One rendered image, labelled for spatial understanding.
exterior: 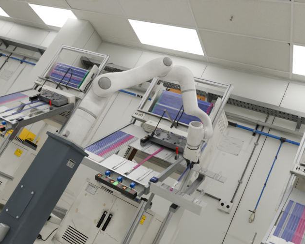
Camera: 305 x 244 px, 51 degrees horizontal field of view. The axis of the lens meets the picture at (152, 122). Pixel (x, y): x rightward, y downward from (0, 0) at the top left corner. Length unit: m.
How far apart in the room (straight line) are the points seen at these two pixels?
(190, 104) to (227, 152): 2.33
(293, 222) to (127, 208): 1.15
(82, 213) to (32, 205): 1.04
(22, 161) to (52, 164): 1.59
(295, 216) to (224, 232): 1.85
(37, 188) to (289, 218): 1.45
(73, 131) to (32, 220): 0.48
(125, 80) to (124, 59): 3.78
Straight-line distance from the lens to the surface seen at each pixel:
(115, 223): 2.51
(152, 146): 2.59
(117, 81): 1.78
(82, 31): 5.74
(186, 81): 1.95
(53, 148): 1.71
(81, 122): 1.73
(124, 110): 4.98
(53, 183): 1.69
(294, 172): 2.51
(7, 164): 3.35
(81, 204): 2.70
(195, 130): 1.88
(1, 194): 3.28
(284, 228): 2.05
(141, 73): 1.86
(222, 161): 4.15
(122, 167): 2.32
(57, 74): 3.77
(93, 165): 2.38
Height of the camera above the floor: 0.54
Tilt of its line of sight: 16 degrees up
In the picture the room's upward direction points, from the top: 28 degrees clockwise
